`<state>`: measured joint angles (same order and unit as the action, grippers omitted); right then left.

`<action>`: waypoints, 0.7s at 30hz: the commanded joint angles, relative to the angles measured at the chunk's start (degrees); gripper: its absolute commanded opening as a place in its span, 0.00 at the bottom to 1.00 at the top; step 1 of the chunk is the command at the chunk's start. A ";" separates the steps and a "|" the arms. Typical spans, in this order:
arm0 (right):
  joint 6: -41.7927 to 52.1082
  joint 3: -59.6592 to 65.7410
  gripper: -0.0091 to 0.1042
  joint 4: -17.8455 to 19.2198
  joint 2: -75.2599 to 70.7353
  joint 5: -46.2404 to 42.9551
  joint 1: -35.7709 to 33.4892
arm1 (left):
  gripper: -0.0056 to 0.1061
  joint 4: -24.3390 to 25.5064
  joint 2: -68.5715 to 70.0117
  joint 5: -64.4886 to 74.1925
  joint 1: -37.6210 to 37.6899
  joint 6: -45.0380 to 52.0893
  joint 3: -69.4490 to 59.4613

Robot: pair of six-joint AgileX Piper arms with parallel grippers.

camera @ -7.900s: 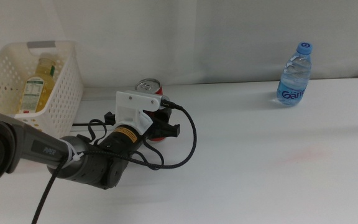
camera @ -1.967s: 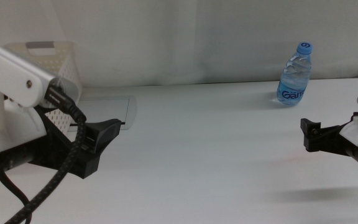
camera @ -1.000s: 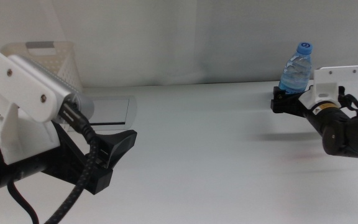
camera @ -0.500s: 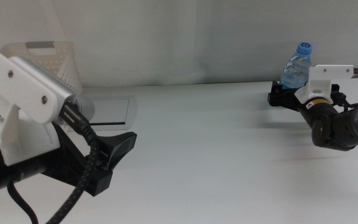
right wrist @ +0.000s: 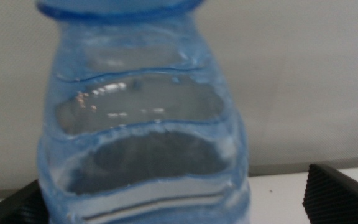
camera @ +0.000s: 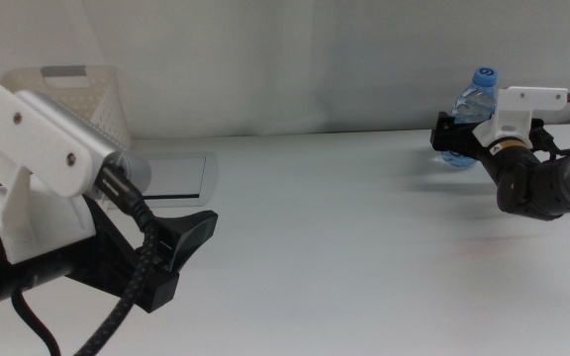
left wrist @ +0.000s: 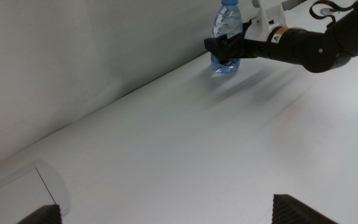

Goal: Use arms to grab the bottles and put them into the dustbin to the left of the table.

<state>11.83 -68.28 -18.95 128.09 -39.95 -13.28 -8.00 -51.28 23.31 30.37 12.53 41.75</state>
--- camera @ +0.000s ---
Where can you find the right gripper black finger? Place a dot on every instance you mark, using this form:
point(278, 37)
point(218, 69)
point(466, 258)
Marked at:
point(444, 118)
point(450, 138)

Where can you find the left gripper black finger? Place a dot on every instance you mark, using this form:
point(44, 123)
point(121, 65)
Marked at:
point(188, 235)

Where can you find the clear water bottle blue cap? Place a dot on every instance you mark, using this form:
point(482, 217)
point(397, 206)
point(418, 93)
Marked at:
point(475, 101)

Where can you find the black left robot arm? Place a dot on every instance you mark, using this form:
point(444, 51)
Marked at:
point(13, 277)

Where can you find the white perforated plastic basket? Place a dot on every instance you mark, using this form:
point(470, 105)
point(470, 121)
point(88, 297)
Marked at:
point(97, 109)

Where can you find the white fabric backdrop curtain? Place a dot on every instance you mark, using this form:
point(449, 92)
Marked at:
point(290, 64)

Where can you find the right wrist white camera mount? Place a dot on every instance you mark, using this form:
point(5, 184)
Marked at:
point(517, 111)

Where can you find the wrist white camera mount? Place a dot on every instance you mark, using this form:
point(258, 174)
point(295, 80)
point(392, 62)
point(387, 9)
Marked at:
point(28, 163)
point(517, 111)

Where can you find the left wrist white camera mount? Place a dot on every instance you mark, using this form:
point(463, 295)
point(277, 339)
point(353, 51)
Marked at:
point(28, 163)

